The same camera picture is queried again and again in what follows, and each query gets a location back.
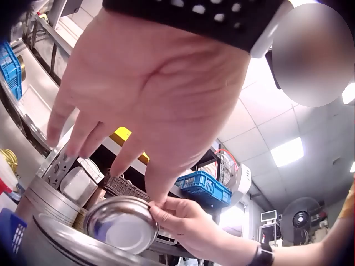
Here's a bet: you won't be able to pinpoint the black wrist band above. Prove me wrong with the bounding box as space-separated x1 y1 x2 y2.
102 0 289 59
250 242 275 266

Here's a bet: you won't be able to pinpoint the person's left ring finger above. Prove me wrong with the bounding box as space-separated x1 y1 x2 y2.
48 100 81 147

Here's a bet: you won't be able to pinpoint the person's right fingers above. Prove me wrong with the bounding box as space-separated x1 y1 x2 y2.
149 206 178 233

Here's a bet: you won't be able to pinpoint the person's left index finger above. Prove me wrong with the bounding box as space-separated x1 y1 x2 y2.
110 130 144 177

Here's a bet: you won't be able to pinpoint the perforated metal shelf post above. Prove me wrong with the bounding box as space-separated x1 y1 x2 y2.
41 148 76 186

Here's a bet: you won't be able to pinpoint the dark brown wicker basket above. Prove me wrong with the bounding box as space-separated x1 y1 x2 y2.
102 167 151 201

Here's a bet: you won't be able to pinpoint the person's right thumb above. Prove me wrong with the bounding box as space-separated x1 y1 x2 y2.
162 198 198 215

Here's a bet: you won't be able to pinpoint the person's body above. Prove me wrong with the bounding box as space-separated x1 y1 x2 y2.
338 188 355 220

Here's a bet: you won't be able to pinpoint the white round appliance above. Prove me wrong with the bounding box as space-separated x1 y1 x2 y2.
220 163 252 201

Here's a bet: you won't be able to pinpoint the black standing fan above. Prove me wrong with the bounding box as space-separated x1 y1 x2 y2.
280 197 328 247

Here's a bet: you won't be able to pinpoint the small steel bowl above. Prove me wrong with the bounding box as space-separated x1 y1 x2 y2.
83 195 161 256

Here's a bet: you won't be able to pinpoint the stack of steel pots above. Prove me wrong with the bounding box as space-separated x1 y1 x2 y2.
22 176 85 225

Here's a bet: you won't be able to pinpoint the gold round object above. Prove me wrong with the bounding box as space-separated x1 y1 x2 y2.
0 148 19 179

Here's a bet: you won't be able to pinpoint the person's left middle finger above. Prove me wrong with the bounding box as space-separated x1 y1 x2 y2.
67 115 107 155

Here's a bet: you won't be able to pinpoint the blue plastic basket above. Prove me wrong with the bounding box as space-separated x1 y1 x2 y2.
0 207 29 259

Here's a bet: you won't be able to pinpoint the large steel basin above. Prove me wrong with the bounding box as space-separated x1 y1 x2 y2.
26 213 178 266

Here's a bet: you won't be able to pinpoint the blue plastic crate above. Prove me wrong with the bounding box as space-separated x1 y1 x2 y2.
175 170 233 203
0 40 23 101

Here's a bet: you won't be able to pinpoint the person's left hand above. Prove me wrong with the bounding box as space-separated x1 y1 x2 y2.
48 8 251 204

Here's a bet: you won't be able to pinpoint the person's right hand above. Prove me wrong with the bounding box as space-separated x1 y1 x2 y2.
149 198 262 262

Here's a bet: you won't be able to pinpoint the yellow box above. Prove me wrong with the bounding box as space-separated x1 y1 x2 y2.
108 126 151 164

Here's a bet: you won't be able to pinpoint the square ceiling lamp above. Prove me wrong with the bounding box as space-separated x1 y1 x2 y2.
270 137 303 167

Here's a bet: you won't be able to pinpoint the steel rack frame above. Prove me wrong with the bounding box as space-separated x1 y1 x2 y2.
24 10 82 85

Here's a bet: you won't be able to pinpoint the person's left thumb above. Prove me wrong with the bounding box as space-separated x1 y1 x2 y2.
144 151 194 204

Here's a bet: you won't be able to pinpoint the white monitor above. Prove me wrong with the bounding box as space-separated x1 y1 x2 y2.
260 210 278 222

